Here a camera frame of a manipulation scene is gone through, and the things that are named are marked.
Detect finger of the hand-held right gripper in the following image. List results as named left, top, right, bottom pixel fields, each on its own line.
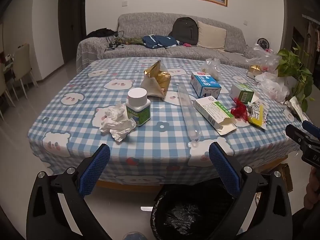
left=302, top=120, right=320, bottom=139
left=285, top=124, right=320, bottom=153

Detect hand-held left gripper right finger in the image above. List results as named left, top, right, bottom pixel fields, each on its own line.
left=207, top=142, right=293, bottom=240

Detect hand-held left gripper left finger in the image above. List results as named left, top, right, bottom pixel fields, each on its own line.
left=26, top=144, right=118, bottom=240

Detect yellow snack packet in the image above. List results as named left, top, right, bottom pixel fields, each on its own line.
left=247, top=102, right=269, bottom=130

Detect white tissue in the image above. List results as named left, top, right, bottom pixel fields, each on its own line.
left=99, top=104, right=137, bottom=142

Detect trash bin with black bag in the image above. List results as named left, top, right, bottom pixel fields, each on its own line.
left=150, top=177, right=253, bottom=240

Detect red mesh net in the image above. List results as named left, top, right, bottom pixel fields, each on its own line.
left=230, top=97, right=249, bottom=122

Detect white green medicine box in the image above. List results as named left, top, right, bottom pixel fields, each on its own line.
left=194, top=96, right=237, bottom=136

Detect clear plastic tube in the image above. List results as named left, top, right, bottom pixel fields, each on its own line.
left=177, top=83, right=202, bottom=143

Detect green cardboard box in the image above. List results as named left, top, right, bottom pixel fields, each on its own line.
left=229, top=83, right=255, bottom=105

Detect white green pill bottle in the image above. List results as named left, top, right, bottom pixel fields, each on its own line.
left=126, top=88, right=151, bottom=126

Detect blue white milk carton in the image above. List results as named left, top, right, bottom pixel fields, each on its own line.
left=190, top=71, right=222, bottom=99

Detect clear bag with gold wrappers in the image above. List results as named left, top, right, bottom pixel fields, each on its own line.
left=200, top=58, right=223, bottom=80

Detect gold foil bag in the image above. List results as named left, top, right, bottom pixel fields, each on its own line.
left=140, top=60, right=172, bottom=100

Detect person's right hand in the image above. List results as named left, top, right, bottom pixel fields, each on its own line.
left=304, top=166, right=320, bottom=209

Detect stack of white napkins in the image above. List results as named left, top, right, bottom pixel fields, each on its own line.
left=285, top=96, right=310, bottom=120

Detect white plant pot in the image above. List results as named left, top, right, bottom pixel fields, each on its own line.
left=285, top=76, right=300, bottom=98

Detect white plastic bag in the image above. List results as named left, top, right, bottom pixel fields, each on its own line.
left=255, top=71, right=290, bottom=102

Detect blue checked bear tablecloth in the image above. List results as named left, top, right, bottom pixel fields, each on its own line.
left=27, top=57, right=312, bottom=188

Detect green pothos plant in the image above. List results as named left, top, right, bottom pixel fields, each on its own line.
left=276, top=39, right=315, bottom=113

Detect gold box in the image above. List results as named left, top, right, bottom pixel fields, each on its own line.
left=246, top=65, right=263, bottom=80

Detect blue object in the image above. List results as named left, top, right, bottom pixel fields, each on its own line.
left=124, top=231, right=147, bottom=240

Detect black round object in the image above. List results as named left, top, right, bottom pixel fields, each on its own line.
left=257, top=37, right=270, bottom=50

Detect beige pillow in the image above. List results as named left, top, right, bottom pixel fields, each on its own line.
left=197, top=21, right=227, bottom=50

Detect camouflage cloth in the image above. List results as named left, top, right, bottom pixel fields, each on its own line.
left=117, top=37, right=144, bottom=46

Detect black clothing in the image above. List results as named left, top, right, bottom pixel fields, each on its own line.
left=86, top=28, right=118, bottom=38

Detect black backpack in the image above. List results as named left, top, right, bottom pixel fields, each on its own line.
left=169, top=17, right=199, bottom=47

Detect blue jacket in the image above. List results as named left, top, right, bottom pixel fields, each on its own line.
left=142, top=35, right=179, bottom=49

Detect dark door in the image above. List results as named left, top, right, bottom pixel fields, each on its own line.
left=60, top=0, right=87, bottom=67

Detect grey sofa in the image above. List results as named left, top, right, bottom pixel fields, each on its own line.
left=76, top=12, right=263, bottom=72

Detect black cables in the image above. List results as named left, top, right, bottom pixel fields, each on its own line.
left=106, top=31, right=125, bottom=50

